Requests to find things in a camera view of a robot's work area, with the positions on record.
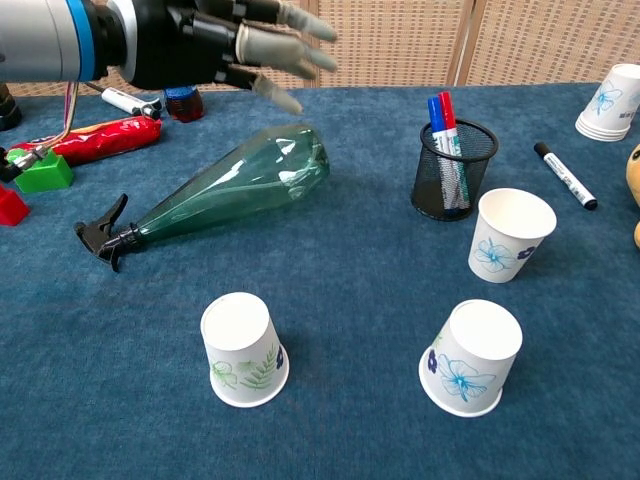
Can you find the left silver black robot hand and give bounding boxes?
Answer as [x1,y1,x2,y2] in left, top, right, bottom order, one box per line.
[107,0,340,115]

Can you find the green spray bottle black nozzle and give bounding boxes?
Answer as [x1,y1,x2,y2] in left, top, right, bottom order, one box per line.
[73,124,331,274]

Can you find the cola bottle blue cap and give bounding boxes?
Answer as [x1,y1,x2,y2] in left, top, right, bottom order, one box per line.
[163,85,205,124]

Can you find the dark tea bottle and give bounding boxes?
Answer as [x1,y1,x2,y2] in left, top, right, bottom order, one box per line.
[0,82,24,132]

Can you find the white utility knife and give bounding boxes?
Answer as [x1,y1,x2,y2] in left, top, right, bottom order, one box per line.
[84,82,164,121]

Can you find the red biscuit packet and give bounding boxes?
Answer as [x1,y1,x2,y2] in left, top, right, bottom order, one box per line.
[9,115,164,168]

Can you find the green toy brick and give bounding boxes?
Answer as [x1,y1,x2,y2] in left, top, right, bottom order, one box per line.
[13,148,75,195]

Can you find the red toy brick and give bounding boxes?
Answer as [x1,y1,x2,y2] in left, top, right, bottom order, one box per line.
[0,182,31,227]

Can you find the woven wooden folding screen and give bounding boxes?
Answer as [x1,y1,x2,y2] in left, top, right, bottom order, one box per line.
[0,0,640,99]

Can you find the blue cap marker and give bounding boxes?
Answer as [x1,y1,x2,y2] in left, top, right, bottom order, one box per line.
[427,96,466,215]

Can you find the red cap marker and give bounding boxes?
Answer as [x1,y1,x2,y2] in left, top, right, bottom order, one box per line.
[438,91,472,211]

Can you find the blue carpet table mat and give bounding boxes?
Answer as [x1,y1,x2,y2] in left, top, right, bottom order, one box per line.
[0,82,640,480]

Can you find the black mesh pen holder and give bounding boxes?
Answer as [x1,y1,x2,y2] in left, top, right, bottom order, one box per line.
[410,118,500,222]

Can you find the white paper cup green leaves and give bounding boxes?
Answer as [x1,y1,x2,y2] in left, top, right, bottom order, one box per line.
[200,292,291,409]

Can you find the white paper cup blue flower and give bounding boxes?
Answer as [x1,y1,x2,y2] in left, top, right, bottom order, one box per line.
[467,187,558,285]
[418,298,524,419]

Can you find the black cap white marker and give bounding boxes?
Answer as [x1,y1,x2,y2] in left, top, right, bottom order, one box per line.
[533,142,599,211]

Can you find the stacked white paper cups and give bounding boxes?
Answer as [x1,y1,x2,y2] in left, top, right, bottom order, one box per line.
[574,63,640,144]

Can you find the yellow plush toy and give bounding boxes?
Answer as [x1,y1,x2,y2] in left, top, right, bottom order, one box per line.
[626,144,640,250]

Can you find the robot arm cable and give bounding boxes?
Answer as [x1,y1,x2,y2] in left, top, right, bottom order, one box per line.
[0,81,81,182]

